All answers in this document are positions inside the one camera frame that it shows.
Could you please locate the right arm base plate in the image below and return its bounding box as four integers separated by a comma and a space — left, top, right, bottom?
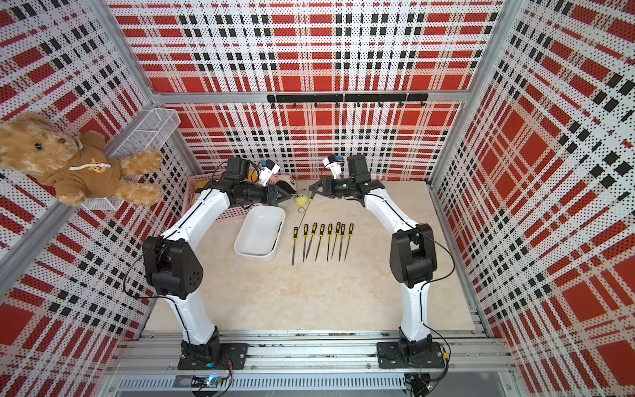
376, 341, 445, 370

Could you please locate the clear wall-mounted basket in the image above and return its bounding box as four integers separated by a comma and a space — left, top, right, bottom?
81, 108, 181, 212

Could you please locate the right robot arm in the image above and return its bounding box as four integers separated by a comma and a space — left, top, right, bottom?
309, 155, 439, 364

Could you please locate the black wall hook rail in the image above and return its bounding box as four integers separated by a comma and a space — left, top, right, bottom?
266, 93, 429, 106

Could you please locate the brown teddy bear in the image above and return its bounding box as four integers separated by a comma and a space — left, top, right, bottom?
1, 112, 164, 207

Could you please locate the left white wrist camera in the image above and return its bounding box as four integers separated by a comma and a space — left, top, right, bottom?
257, 159, 279, 186

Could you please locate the pink plastic basket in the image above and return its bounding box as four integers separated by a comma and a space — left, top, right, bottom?
181, 172, 248, 221

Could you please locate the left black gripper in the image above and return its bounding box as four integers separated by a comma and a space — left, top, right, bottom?
238, 182, 291, 205

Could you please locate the green circuit board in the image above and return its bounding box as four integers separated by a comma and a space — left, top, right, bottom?
191, 375, 226, 389

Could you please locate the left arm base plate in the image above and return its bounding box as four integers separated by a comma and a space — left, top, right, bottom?
178, 341, 249, 371

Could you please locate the pink black plush toy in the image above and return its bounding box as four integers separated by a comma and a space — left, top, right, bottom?
271, 174, 298, 195

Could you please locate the aluminium mounting rail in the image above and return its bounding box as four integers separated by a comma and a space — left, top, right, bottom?
100, 331, 523, 396

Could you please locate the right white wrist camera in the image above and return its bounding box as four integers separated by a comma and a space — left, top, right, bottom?
322, 154, 342, 180

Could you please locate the yellow black file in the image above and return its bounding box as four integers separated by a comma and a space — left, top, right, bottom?
291, 226, 299, 266
314, 223, 326, 261
344, 223, 354, 260
338, 223, 347, 261
326, 223, 333, 261
302, 224, 309, 262
298, 195, 313, 228
304, 223, 318, 260
330, 222, 342, 259

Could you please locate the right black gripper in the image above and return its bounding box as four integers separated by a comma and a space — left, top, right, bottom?
311, 174, 357, 199

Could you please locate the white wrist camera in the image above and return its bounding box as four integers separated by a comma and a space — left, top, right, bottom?
257, 159, 279, 186
322, 154, 342, 180

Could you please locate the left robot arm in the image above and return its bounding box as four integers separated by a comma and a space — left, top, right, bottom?
142, 157, 291, 363

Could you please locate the white plastic storage box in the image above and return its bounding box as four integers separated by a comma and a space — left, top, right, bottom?
234, 206, 286, 262

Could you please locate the yellow round keychain toy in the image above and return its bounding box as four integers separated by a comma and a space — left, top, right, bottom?
294, 194, 306, 213

